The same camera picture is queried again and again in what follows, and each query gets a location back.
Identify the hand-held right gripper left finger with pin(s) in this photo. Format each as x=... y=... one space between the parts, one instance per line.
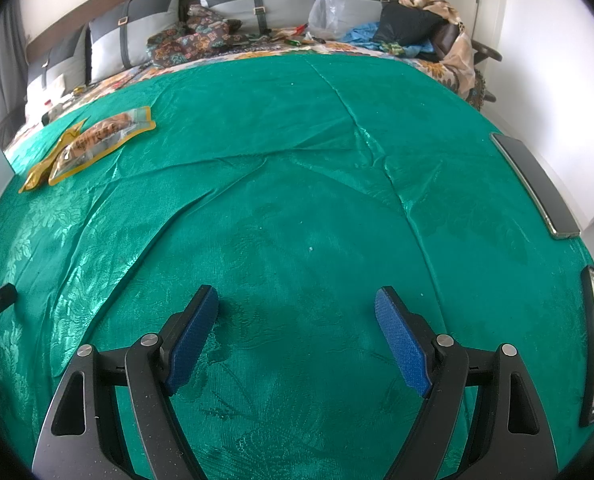
x=192 y=340

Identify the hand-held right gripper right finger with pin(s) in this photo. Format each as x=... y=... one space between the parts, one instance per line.
x=402 y=345

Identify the plain yellow snack packet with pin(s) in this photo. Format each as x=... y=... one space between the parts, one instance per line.
x=34 y=177

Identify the green satin cloth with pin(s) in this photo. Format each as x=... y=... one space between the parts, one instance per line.
x=302 y=185

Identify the white bag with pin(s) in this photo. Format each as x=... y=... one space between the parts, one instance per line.
x=44 y=90

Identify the grey phone with dark screen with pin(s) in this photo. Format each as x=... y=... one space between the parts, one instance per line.
x=537 y=185

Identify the floral bedsheet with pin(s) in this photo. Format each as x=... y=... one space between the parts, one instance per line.
x=432 y=70

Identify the beige patterned blanket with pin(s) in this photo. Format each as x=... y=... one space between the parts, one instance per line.
x=462 y=55

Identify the dark floral garment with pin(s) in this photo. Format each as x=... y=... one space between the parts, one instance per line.
x=192 y=40

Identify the brown headboard panel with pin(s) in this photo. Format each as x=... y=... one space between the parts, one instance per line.
x=102 y=2

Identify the dark brown chair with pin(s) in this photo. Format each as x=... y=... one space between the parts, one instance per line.
x=487 y=52

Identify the blue cloth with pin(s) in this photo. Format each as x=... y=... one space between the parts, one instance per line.
x=359 y=35

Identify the black bag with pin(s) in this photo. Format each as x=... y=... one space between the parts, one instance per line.
x=407 y=22

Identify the clear plastic bag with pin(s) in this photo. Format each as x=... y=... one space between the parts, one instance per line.
x=329 y=10

